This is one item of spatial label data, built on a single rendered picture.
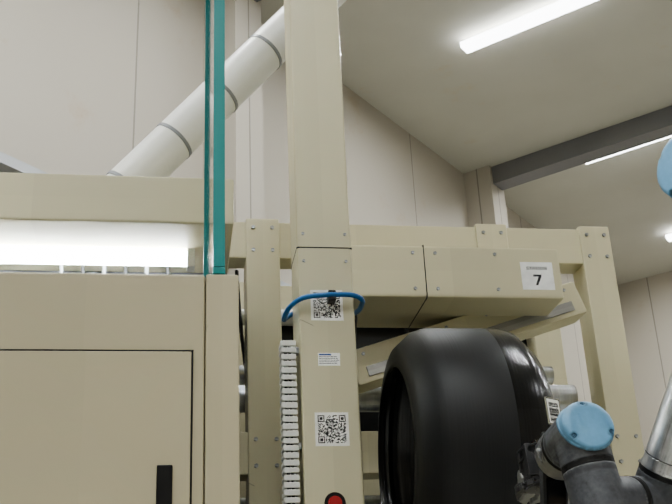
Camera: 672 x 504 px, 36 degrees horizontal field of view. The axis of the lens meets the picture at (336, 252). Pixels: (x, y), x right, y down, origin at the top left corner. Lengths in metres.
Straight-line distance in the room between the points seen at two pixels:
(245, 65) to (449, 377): 1.22
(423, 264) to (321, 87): 0.54
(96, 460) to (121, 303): 0.24
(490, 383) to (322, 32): 1.06
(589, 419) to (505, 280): 1.07
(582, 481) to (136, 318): 0.76
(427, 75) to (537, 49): 0.97
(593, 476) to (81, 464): 0.81
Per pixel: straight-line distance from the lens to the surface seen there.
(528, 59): 9.31
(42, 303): 1.59
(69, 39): 6.78
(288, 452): 2.32
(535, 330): 2.99
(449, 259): 2.82
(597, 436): 1.80
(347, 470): 2.32
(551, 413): 2.25
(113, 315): 1.58
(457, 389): 2.20
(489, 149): 10.61
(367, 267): 2.76
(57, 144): 6.36
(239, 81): 3.01
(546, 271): 2.88
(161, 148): 2.88
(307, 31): 2.77
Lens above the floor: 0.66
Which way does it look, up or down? 24 degrees up
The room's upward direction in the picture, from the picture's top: 3 degrees counter-clockwise
